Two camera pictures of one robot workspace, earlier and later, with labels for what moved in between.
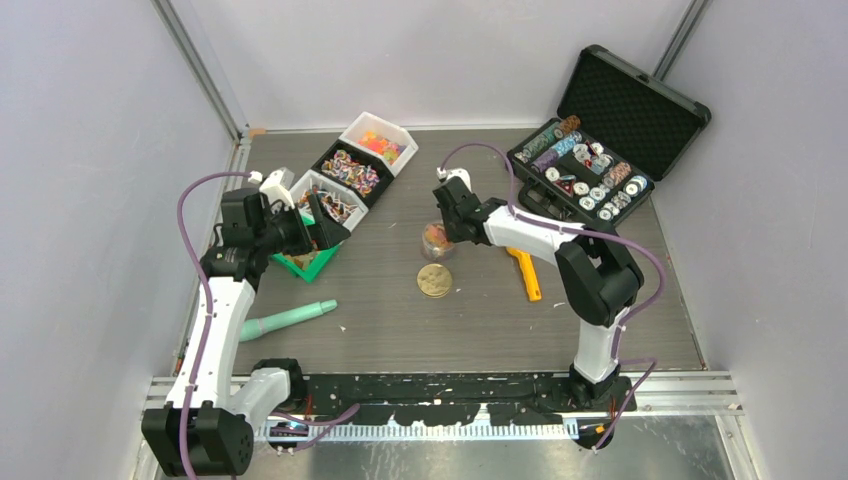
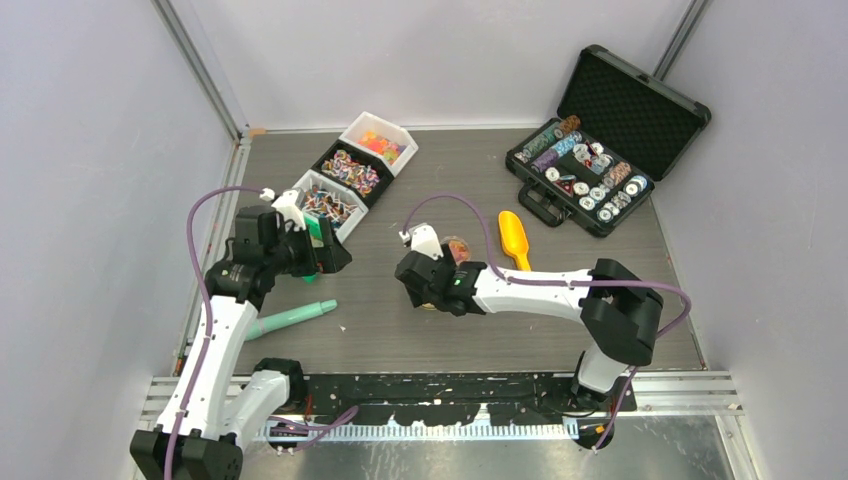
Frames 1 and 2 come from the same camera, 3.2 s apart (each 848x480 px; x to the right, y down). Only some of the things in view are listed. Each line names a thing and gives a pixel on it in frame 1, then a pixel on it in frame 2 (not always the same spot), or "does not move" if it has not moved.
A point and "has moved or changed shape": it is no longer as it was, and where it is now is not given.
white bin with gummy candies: x=381 y=138 does not move
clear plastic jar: x=434 y=242 has moved or changed shape
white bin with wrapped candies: x=336 y=203 does not move
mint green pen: x=253 y=328 does not move
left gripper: x=324 y=233 → x=331 y=258
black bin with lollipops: x=357 y=171 does not move
